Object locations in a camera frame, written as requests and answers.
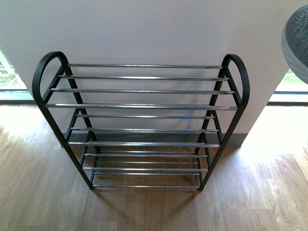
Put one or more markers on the black metal shoe rack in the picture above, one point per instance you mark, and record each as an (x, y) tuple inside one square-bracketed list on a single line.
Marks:
[(142, 125)]

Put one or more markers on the grey knit sneaker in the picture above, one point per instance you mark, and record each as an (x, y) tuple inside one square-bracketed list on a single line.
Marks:
[(295, 43)]

